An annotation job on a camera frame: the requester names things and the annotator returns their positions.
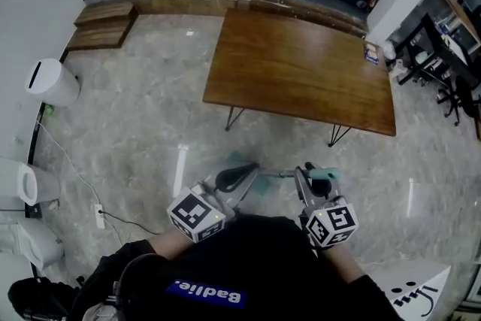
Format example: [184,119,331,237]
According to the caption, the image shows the white bin with slot lid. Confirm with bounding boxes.
[24,58,82,108]

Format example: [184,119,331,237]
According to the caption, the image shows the white power strip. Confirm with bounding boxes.
[94,203,107,230]

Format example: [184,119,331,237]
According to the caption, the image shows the white toilet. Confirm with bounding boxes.
[0,217,65,271]

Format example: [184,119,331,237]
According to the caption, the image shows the person's black t-shirt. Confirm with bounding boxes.
[69,213,407,321]

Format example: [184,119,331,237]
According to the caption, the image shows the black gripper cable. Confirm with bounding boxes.
[111,253,161,313]

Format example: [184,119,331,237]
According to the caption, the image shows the wooden platform edge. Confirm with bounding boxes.
[129,0,368,39]

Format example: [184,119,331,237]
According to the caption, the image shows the thin black floor cable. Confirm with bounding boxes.
[99,210,161,237]

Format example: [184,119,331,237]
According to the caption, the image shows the blue and white card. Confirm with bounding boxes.
[363,42,381,65]

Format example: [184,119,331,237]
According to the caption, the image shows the teal mop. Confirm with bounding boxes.
[225,150,341,197]

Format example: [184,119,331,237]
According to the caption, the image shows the black office chair with jacket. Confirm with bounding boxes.
[7,276,86,321]

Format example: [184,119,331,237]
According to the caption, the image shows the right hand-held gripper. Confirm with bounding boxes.
[294,165,359,250]

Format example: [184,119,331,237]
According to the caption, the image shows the black office desk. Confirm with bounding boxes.
[394,0,481,87]

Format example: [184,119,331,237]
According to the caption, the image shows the person's right forearm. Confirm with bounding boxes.
[319,242,368,285]

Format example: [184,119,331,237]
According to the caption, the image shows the wooden table with wire legs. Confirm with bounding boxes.
[202,8,398,147]

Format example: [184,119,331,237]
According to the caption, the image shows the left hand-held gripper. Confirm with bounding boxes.
[167,162,261,244]

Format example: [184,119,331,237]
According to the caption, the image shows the wooden steps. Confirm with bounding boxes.
[67,2,139,51]

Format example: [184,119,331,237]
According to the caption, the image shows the person's left forearm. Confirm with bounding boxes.
[150,227,196,262]

